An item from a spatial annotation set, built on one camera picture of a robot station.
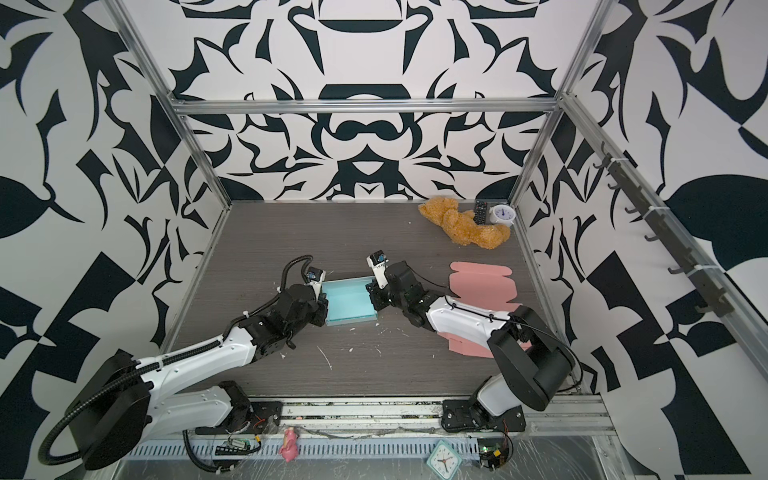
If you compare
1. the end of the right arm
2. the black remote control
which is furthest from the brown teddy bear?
the end of the right arm

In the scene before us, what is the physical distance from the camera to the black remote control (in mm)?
1151

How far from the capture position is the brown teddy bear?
96 centimetres
